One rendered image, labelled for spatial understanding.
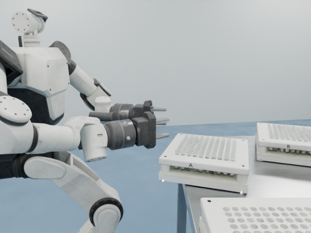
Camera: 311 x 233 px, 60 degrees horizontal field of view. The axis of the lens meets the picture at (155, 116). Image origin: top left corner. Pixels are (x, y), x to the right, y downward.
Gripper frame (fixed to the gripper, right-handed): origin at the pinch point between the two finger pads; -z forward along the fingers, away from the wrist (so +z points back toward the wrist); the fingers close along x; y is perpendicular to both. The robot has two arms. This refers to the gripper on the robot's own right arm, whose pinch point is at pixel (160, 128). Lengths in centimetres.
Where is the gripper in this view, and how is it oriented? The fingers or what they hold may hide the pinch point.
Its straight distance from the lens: 90.1
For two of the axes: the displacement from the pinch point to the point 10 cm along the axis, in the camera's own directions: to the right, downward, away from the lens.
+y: 4.8, 2.2, -8.5
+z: -8.8, 1.1, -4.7
